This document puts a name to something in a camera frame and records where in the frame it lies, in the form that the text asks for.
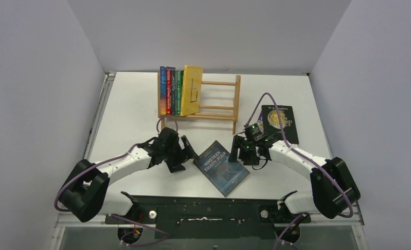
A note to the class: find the Little Women book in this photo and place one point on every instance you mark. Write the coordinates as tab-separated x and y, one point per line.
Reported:
173	92

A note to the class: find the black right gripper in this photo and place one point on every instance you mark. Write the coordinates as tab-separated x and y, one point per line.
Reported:
244	148

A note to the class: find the yellow Little Prince book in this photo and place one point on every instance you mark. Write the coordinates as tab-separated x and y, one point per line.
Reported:
191	90

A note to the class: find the blue Jane Eyre book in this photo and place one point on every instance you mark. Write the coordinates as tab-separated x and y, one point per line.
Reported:
163	91

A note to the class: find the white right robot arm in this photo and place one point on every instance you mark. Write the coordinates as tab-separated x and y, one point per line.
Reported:
333	189

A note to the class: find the green 104-Storey Treehouse book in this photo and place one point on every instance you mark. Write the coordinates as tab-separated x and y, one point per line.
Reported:
179	83

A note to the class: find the dark blue bottom book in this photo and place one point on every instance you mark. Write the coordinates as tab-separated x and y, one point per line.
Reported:
214	164

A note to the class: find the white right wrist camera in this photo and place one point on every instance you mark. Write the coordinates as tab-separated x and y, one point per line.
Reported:
253	132

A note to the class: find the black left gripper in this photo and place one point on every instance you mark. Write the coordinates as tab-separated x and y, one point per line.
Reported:
176	166

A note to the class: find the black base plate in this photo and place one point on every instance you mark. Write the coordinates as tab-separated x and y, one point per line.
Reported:
208	218

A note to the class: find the red 13-Storey Treehouse book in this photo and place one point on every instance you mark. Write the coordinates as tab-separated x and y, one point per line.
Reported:
168	90

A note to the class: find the black Moon and Sixpence book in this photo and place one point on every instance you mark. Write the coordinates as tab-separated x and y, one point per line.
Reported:
284	121

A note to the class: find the purple Treehouse book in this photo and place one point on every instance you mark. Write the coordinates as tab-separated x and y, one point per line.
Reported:
260	122

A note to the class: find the wooden book rack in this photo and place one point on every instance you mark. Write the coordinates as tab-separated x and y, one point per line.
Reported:
212	112

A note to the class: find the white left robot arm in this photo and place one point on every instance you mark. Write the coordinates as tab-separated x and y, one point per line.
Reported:
85	191

